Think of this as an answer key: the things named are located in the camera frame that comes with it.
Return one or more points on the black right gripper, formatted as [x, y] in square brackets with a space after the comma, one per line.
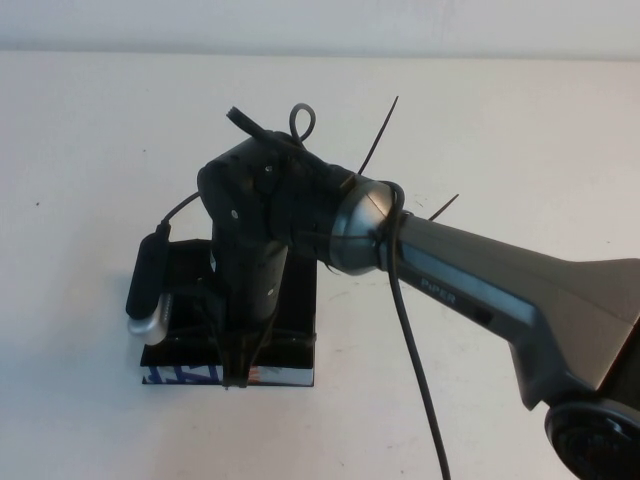
[255, 280]

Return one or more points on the black printed glasses case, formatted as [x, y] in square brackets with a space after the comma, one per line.
[300, 300]

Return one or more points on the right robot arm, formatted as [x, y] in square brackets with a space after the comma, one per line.
[450, 260]

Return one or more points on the short black zip tie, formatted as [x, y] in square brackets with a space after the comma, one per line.
[445, 207]

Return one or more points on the long black zip tie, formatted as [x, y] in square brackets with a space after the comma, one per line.
[380, 135]

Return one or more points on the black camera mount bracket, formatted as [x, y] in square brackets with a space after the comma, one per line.
[192, 265]

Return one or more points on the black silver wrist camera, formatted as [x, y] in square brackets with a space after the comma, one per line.
[147, 285]

